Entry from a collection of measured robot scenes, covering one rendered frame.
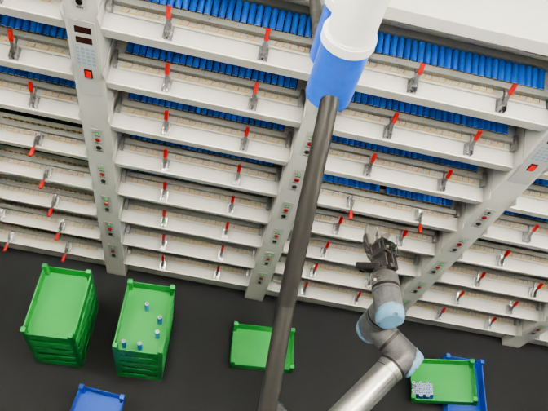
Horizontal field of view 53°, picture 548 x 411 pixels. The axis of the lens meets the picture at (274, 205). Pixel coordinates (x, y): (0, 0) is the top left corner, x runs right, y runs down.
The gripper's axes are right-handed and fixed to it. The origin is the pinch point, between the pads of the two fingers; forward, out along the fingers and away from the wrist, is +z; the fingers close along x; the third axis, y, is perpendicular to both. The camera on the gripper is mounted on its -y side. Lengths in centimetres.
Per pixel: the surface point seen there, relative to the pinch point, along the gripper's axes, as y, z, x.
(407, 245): -11.1, 14.5, -33.4
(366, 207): -3.5, 14.4, -3.1
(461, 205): 17.3, 16.0, -33.3
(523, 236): 24, 9, -59
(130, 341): -100, -14, 43
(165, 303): -93, 3, 33
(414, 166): 21.6, 15.6, -2.4
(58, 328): -113, -11, 69
